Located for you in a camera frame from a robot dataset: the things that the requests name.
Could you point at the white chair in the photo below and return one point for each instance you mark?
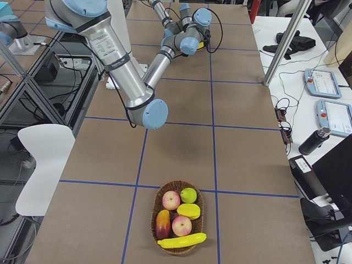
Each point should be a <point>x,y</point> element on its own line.
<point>50,145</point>

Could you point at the wicker basket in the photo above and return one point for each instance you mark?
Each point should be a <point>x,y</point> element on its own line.
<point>197,224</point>

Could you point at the green pear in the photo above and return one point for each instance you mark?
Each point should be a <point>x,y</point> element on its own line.
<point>188,195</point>

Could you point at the pink apple back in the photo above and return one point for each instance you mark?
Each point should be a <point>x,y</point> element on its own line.
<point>171,200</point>

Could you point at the teach pendant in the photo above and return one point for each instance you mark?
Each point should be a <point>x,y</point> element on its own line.
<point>336,116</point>
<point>322,83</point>

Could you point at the black bottle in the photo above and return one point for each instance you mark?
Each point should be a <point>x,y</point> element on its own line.
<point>315,140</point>

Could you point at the aluminium frame post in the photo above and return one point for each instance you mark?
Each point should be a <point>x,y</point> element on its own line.
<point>286,40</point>

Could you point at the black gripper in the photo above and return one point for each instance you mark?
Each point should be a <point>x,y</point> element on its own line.
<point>204,41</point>

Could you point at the yellow banana front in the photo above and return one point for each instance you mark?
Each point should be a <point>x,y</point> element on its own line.
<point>182,241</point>

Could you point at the yellow banana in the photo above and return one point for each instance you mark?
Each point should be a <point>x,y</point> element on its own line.
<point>201,46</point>
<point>182,241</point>

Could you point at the black monitor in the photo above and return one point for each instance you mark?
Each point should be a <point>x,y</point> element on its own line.
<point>334,173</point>

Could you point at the black cloth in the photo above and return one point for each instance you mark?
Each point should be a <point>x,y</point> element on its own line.
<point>298,43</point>

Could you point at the yellow starfruit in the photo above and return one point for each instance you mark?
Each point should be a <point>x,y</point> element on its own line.
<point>190,210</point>

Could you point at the red mango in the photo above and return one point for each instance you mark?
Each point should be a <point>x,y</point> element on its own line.
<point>163,225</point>

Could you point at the pink apple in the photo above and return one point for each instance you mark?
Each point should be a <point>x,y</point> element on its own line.
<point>181,226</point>
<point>171,200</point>

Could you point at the black box with label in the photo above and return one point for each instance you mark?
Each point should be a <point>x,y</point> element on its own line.
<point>306,177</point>

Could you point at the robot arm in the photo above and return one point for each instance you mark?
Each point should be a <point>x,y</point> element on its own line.
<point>178,16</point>
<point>92,20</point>

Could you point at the yellow banana back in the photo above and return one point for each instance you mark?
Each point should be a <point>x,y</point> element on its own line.
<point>201,46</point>

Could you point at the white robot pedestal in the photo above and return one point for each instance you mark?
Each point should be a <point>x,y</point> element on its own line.
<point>119,25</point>

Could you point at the brown table mat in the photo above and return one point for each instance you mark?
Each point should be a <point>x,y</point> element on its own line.
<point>221,135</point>

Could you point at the teach pendant near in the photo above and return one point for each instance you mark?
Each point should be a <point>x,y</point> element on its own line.
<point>336,116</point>

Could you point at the pink apple front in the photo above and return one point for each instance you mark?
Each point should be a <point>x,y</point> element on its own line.
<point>181,226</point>

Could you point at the teach pendant far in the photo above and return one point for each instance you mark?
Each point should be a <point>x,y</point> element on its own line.
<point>322,83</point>

